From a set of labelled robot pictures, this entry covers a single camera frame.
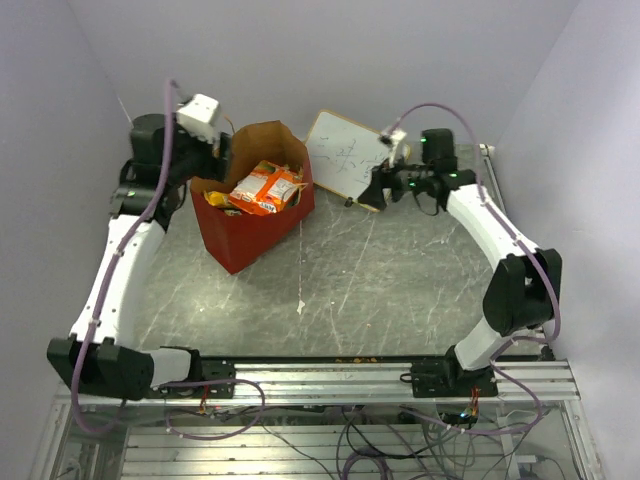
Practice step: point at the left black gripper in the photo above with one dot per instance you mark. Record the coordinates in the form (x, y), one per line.
(216, 168)

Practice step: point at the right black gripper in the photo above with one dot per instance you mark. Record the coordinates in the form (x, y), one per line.
(374, 195)

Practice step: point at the yellow snack bar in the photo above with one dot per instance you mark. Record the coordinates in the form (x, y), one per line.
(217, 199)

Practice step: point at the colourful candy bag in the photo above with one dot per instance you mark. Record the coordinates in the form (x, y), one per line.
(267, 189)

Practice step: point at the red brown paper bag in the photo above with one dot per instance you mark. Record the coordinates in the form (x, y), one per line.
(236, 241)

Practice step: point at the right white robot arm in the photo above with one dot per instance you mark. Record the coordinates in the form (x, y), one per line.
(524, 289)

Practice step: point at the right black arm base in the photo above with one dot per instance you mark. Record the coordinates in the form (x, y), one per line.
(439, 377)

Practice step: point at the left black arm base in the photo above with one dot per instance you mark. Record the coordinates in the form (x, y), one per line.
(212, 383)

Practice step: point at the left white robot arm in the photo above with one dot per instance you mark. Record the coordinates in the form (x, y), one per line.
(97, 357)

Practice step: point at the small whiteboard with writing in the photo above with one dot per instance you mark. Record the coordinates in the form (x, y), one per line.
(342, 153)

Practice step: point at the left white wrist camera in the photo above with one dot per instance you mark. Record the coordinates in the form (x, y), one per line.
(198, 117)

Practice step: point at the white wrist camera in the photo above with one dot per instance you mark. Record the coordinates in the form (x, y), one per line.
(394, 140)
(198, 117)

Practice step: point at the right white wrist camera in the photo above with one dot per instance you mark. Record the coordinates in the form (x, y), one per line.
(394, 140)

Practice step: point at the aluminium frame rail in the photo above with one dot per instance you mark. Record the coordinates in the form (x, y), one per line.
(359, 383)

